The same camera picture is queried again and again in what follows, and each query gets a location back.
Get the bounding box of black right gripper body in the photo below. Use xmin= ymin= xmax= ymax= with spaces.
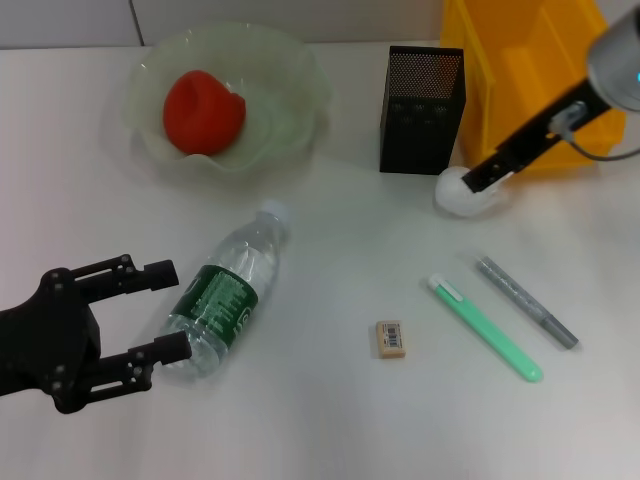
xmin=524 ymin=78 xmax=615 ymax=151

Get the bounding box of red orange fruit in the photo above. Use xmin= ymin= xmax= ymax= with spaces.
xmin=163 ymin=69 xmax=247 ymax=155

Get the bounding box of beige eraser with barcode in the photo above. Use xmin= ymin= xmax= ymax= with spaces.
xmin=374 ymin=320 xmax=408 ymax=360

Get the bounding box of yellow plastic bin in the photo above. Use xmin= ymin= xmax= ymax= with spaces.
xmin=439 ymin=0 xmax=627 ymax=174

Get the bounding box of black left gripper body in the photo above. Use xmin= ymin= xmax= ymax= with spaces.
xmin=0 ymin=267 xmax=102 ymax=416

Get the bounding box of clear green label water bottle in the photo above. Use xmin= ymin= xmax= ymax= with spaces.
xmin=158 ymin=198 xmax=294 ymax=382

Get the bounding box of grey pen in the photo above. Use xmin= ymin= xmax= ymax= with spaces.
xmin=473 ymin=254 xmax=580 ymax=350

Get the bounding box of black mesh pen holder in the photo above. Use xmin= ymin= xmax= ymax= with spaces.
xmin=378 ymin=45 xmax=467 ymax=176

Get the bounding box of translucent glass fruit plate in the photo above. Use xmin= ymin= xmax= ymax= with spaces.
xmin=123 ymin=20 xmax=335 ymax=175

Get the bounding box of green pen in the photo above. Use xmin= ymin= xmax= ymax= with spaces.
xmin=427 ymin=273 xmax=544 ymax=384

